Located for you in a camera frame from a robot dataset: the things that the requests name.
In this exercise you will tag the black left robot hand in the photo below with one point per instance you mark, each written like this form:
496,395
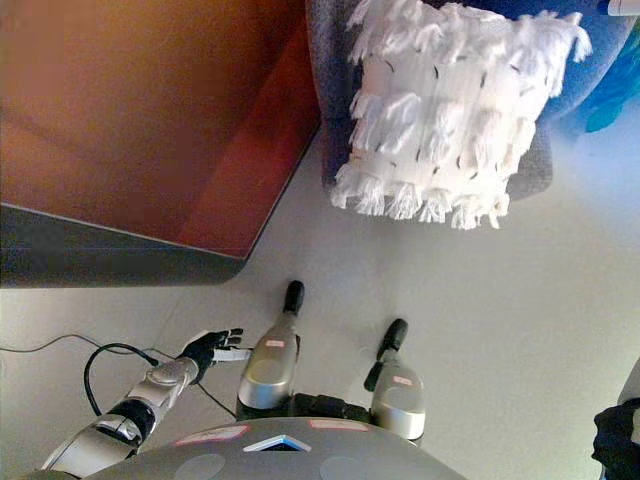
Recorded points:
207,350

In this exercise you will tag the white fringed pillow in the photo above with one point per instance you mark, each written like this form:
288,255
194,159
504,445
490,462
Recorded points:
440,110

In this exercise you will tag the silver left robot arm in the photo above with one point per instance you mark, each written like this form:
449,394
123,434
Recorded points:
100,440

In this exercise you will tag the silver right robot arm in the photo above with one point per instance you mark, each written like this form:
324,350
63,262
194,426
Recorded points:
617,435

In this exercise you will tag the silver left robot leg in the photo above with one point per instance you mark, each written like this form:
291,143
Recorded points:
267,370

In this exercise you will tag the silver robot leg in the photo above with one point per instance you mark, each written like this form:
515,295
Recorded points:
267,370
400,400

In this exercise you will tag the black robot pelvis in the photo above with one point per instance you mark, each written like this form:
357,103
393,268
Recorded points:
325,404

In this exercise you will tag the grey robot torso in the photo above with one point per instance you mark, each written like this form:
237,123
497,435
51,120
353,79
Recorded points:
280,460

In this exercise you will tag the dark grey rounded desk top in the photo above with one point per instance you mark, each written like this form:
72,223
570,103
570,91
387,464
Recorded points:
100,255

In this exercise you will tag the silver right robot leg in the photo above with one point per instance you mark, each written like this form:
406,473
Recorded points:
400,400

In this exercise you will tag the grey fabric armchair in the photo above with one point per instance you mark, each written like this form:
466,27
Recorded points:
330,75

